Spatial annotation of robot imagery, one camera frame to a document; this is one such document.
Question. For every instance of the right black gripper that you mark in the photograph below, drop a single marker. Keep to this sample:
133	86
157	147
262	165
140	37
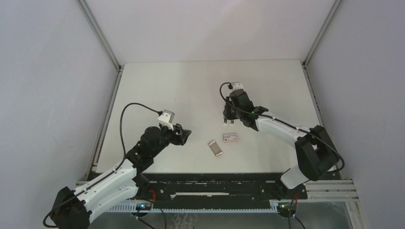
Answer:
228	116

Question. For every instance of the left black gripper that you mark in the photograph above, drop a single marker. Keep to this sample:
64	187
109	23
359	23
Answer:
179	139

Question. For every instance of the red staple box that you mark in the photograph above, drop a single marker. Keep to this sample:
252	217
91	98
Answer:
230	138

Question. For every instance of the cardboard staple box tray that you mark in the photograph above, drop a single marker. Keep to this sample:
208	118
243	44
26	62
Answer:
215	148

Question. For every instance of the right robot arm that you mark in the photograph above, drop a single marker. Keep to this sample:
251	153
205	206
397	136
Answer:
316	155

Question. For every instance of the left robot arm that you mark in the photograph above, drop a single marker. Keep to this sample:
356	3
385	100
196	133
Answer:
77	208

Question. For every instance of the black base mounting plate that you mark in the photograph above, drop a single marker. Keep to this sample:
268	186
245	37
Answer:
216	189

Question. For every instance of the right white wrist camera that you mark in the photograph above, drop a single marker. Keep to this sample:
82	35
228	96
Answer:
233	86

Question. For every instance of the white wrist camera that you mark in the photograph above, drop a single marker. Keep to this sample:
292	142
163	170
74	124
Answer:
233	86
166	118

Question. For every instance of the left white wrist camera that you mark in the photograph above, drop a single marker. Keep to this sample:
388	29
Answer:
166	118

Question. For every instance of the white slotted cable duct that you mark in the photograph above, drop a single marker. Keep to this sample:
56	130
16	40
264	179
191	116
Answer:
143	207

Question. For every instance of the left aluminium frame post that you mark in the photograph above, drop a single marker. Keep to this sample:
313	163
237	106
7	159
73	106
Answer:
94	25

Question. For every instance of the aluminium frame post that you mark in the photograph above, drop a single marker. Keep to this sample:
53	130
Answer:
312	51
94	25

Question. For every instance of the right aluminium frame post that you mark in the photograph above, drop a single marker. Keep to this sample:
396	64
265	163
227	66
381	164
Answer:
312	51

